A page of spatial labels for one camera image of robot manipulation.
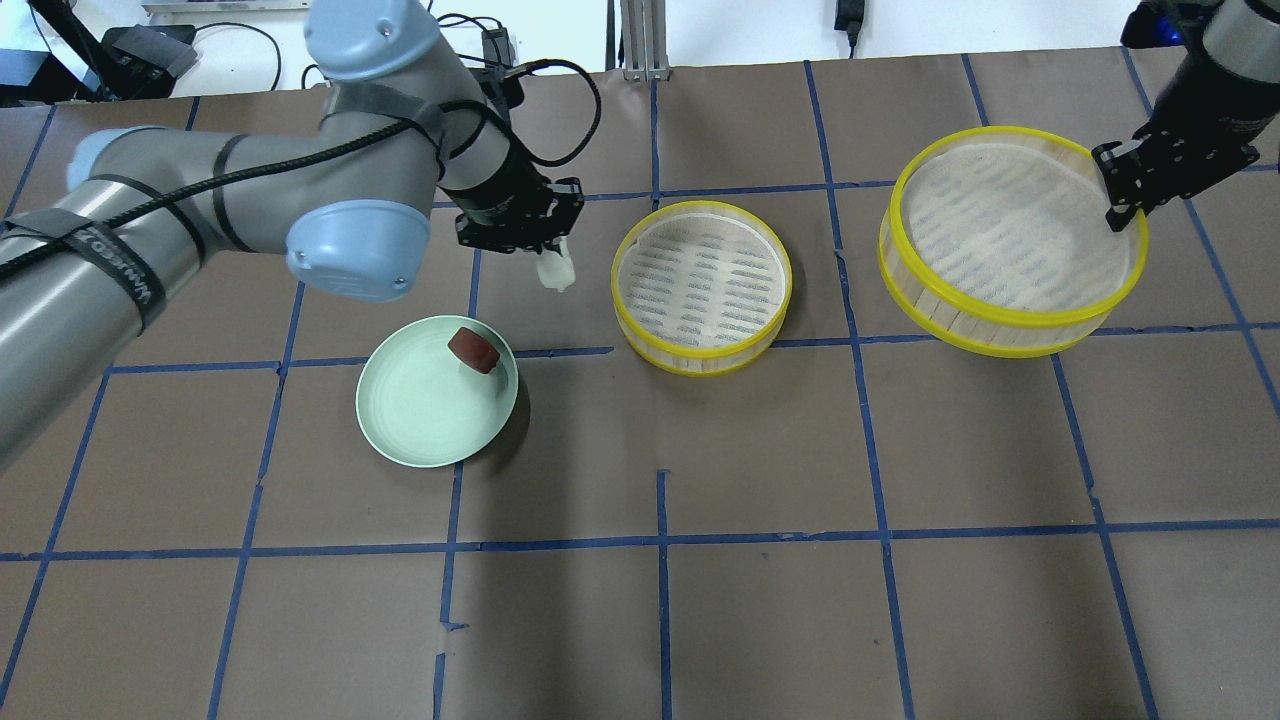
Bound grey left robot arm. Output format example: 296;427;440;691
1;1;585;466

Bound light green plate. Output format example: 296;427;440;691
355;315;518;468

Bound aluminium frame post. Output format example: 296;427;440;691
620;0;671;82

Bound white bun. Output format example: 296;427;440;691
535;238;576;293

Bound black floor cables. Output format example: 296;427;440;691
189;20;285;94

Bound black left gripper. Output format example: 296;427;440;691
454;178;585;255

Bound brown bun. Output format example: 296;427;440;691
445;325;500;375

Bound black device on floor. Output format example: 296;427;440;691
1;24;198;108

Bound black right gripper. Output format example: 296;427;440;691
1091;120;1261;233

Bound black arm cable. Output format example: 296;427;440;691
0;58;603;281

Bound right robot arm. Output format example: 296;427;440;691
1091;1;1279;232

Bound yellow steamer layer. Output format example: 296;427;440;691
877;126;1149;359
611;201;794;377

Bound black power adapter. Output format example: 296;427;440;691
833;0;867;56

